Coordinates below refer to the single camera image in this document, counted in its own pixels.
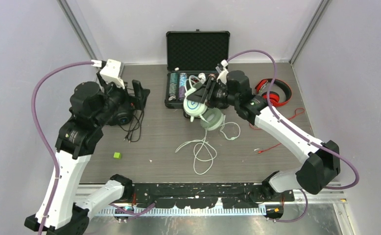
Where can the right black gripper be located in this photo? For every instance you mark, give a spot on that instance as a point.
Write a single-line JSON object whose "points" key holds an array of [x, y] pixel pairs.
{"points": [[202, 93]]}

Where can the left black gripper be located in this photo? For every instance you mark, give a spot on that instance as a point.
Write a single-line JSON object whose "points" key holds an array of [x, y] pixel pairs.
{"points": [[141, 94]]}

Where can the mint green headphones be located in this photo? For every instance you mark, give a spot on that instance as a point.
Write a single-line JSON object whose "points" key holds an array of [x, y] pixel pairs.
{"points": [[210, 118]]}

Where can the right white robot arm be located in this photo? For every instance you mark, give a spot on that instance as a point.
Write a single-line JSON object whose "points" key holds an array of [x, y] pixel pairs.
{"points": [[319, 165]]}

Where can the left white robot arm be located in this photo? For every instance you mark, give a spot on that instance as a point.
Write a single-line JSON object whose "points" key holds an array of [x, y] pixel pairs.
{"points": [[60, 213]]}

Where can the blue black headphones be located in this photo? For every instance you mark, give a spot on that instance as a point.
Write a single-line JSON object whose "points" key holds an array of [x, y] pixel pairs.
{"points": [[123, 117]]}

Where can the red headphones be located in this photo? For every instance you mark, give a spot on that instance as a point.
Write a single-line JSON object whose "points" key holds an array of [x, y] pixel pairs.
{"points": [[274, 97]]}

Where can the black poker chip case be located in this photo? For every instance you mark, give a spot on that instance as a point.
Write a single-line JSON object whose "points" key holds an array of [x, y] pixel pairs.
{"points": [[192, 53]]}

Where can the green cube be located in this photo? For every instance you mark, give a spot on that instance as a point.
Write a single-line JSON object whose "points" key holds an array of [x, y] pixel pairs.
{"points": [[117, 155]]}

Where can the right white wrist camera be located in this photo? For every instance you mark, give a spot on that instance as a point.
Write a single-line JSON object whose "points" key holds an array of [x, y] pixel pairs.
{"points": [[222, 70]]}

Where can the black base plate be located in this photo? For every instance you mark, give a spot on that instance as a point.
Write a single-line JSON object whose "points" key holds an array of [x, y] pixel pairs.
{"points": [[201, 195]]}

